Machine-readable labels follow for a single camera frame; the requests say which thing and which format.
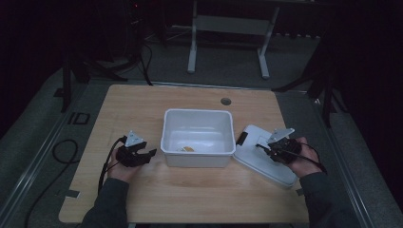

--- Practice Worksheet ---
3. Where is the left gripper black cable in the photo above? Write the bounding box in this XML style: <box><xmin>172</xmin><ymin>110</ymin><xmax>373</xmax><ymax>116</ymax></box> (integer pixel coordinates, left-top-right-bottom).
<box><xmin>97</xmin><ymin>136</ymin><xmax>127</xmax><ymax>196</ymax></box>

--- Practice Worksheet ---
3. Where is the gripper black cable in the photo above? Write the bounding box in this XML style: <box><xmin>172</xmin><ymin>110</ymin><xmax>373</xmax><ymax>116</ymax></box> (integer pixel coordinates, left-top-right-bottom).
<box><xmin>97</xmin><ymin>136</ymin><xmax>127</xmax><ymax>196</ymax></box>
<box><xmin>278</xmin><ymin>142</ymin><xmax>328</xmax><ymax>175</ymax></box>

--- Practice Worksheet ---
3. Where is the round snack container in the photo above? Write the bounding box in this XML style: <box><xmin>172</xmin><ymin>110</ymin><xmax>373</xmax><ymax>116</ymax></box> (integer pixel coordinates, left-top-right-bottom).
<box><xmin>176</xmin><ymin>144</ymin><xmax>196</xmax><ymax>154</ymax></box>

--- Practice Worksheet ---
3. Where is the white plastic bin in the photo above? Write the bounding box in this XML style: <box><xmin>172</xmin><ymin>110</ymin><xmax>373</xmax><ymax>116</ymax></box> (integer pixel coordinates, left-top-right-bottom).
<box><xmin>160</xmin><ymin>107</ymin><xmax>238</xmax><ymax>168</ymax></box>

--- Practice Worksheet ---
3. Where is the white plastic lid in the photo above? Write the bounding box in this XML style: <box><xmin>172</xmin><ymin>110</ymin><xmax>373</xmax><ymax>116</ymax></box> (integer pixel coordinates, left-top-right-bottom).
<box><xmin>232</xmin><ymin>123</ymin><xmax>298</xmax><ymax>190</ymax></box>

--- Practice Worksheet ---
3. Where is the dark equipment rack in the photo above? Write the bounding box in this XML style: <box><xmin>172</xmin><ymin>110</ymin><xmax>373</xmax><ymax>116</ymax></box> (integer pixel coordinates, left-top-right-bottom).
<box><xmin>125</xmin><ymin>0</ymin><xmax>147</xmax><ymax>65</ymax></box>

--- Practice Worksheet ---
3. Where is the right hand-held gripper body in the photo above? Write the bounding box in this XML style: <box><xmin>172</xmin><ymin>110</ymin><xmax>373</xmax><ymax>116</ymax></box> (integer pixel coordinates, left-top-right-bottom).
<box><xmin>266</xmin><ymin>127</ymin><xmax>302</xmax><ymax>165</ymax></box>

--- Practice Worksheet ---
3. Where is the black looped floor cable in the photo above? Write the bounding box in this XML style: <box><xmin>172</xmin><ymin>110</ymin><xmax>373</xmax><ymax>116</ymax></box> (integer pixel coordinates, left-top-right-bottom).
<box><xmin>24</xmin><ymin>138</ymin><xmax>80</xmax><ymax>228</ymax></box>

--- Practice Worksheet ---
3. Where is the black tripod stand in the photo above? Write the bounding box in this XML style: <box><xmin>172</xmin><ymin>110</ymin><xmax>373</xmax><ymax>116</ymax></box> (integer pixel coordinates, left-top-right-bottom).
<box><xmin>61</xmin><ymin>51</ymin><xmax>128</xmax><ymax>114</ymax></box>
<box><xmin>271</xmin><ymin>41</ymin><xmax>350</xmax><ymax>128</ymax></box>

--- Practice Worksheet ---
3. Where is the white metal stand frame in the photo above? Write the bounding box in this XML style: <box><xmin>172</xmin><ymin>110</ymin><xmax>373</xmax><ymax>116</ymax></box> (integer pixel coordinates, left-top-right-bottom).
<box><xmin>186</xmin><ymin>0</ymin><xmax>281</xmax><ymax>81</ymax></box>

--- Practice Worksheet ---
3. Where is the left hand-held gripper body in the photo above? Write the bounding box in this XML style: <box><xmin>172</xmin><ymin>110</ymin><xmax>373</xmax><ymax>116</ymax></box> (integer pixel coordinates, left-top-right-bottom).
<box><xmin>115</xmin><ymin>130</ymin><xmax>150</xmax><ymax>168</ymax></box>

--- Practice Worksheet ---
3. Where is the black tape rectangle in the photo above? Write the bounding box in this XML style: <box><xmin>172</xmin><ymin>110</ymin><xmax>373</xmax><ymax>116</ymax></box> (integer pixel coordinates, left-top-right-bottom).
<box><xmin>67</xmin><ymin>111</ymin><xmax>91</xmax><ymax>125</ymax></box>

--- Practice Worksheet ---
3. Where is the person's left hand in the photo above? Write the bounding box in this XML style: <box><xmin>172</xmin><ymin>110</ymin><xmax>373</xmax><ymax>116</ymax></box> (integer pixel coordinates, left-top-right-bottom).
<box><xmin>106</xmin><ymin>155</ymin><xmax>143</xmax><ymax>184</ymax></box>

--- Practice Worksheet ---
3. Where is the person's right hand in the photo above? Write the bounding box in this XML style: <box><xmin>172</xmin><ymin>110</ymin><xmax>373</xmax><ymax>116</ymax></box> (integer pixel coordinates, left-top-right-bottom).
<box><xmin>285</xmin><ymin>136</ymin><xmax>321</xmax><ymax>179</ymax></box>

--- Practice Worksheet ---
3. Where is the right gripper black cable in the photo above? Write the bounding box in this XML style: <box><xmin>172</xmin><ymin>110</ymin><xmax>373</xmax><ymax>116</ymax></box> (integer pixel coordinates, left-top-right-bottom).
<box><xmin>278</xmin><ymin>142</ymin><xmax>328</xmax><ymax>175</ymax></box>

